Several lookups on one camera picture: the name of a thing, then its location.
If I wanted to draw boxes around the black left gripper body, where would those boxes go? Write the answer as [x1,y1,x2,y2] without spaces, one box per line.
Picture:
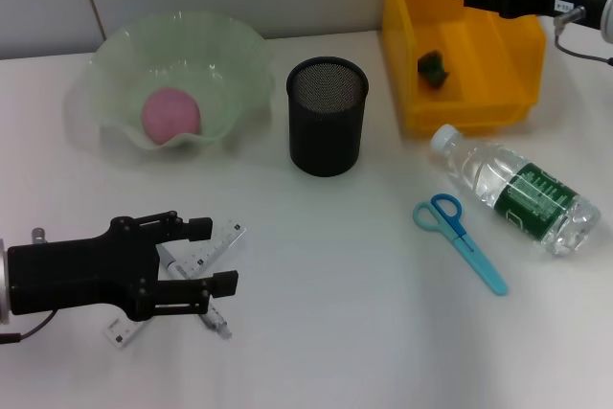
[7,216,164,323]

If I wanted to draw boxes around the pink peach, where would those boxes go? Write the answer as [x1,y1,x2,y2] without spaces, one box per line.
[141,86,201,145]

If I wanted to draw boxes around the clear water bottle green label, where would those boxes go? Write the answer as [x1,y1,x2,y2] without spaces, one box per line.
[429,124,602,258]

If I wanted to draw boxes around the blue plastic scissors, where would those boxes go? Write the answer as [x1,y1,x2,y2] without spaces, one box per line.
[412,193,509,296]

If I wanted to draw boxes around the clear plastic ruler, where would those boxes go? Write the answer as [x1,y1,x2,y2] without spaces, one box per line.
[103,218,249,351]

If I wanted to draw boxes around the grey white pen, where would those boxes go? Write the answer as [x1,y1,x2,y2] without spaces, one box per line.
[155,243,235,341]

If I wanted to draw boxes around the translucent green fruit bowl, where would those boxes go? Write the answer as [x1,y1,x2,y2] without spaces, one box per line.
[88,10,276,150]

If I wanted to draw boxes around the yellow plastic bin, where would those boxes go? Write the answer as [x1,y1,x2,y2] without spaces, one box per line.
[381,0,547,135]

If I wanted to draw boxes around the black mesh cup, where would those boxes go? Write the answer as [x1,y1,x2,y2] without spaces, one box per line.
[285,56,370,178]

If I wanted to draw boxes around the grey right gripper cable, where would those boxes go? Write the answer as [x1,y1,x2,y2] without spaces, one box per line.
[553,5,613,65]

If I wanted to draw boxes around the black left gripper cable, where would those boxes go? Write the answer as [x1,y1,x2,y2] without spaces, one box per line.
[0,310,58,344]

